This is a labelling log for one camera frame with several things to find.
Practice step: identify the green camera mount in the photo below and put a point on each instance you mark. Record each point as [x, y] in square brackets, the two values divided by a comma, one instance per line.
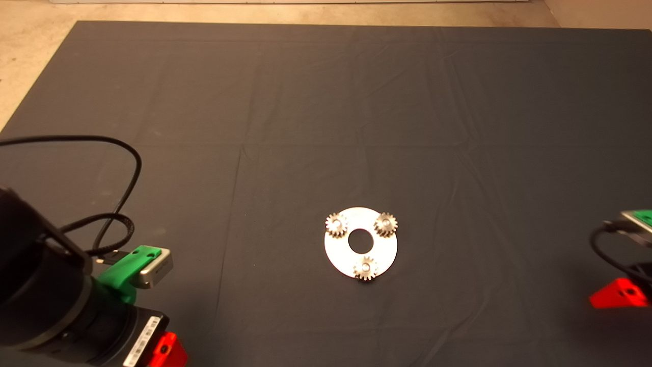
[125, 267]
[646, 216]

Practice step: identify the dark grey table cloth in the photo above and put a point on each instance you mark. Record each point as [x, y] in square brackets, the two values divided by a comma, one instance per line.
[305, 102]

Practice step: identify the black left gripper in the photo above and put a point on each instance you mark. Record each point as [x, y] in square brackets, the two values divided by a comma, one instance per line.
[117, 336]

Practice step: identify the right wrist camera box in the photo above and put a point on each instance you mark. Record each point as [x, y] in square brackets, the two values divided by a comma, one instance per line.
[639, 229]

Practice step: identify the small steel spur gear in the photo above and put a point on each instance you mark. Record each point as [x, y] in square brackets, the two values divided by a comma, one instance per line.
[337, 225]
[385, 224]
[365, 268]

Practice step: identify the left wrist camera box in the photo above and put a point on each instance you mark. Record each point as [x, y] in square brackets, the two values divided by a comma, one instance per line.
[158, 267]

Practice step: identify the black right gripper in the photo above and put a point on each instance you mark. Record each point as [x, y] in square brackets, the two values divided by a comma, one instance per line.
[644, 275]

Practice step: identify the left green camera mount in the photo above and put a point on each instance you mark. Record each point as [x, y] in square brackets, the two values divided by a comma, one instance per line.
[125, 267]

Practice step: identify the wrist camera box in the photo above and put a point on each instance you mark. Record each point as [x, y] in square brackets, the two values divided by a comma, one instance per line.
[639, 229]
[158, 267]

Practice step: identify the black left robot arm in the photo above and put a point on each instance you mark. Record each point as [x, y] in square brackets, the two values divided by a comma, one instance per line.
[30, 285]

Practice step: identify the round metal carrier plate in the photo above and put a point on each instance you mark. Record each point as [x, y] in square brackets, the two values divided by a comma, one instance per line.
[338, 255]

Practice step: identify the right green camera mount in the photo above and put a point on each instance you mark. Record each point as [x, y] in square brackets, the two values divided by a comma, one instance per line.
[646, 216]

